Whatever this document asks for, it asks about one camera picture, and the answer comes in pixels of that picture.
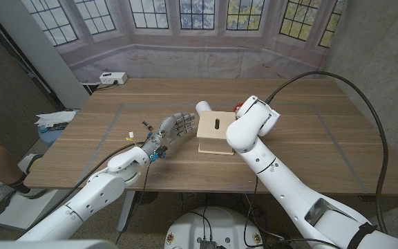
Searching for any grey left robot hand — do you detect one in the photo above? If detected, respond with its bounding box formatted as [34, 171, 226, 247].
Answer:
[140, 111, 197, 163]

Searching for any wooden box with slot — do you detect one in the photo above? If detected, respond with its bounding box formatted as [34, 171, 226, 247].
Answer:
[196, 110, 237, 156]

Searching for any white paper roll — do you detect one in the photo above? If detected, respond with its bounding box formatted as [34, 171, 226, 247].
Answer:
[195, 100, 213, 117]

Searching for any printed window backdrop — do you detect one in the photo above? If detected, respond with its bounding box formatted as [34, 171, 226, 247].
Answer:
[21, 0, 348, 84]

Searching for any white power strip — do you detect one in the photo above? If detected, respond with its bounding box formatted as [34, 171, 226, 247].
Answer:
[99, 71, 129, 86]

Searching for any grey table leg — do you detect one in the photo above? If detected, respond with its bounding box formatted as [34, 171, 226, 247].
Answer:
[117, 190, 137, 232]

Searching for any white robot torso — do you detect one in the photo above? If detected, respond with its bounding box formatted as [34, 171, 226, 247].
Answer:
[164, 206, 265, 249]

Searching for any stack of white papers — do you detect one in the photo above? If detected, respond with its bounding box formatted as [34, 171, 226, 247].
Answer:
[35, 110, 77, 127]

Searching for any blue stool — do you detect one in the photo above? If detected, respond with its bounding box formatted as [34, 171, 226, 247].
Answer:
[38, 124, 65, 146]

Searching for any white floor mat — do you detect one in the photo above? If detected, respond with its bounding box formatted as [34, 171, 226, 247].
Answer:
[0, 188, 60, 231]

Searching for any thin black left wrist cable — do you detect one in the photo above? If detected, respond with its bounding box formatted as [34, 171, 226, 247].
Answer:
[115, 160, 151, 245]

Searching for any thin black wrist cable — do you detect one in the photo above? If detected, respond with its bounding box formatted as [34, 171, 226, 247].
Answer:
[243, 176, 341, 249]
[115, 160, 151, 245]

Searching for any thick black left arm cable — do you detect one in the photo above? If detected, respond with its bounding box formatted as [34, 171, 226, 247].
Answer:
[29, 141, 144, 229]

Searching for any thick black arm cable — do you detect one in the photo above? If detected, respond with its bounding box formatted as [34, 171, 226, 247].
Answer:
[264, 71, 390, 234]
[29, 141, 144, 229]

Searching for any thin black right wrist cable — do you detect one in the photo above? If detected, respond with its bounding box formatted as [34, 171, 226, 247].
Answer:
[243, 176, 341, 249]

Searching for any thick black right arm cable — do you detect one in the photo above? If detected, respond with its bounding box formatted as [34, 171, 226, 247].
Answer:
[264, 71, 390, 234]

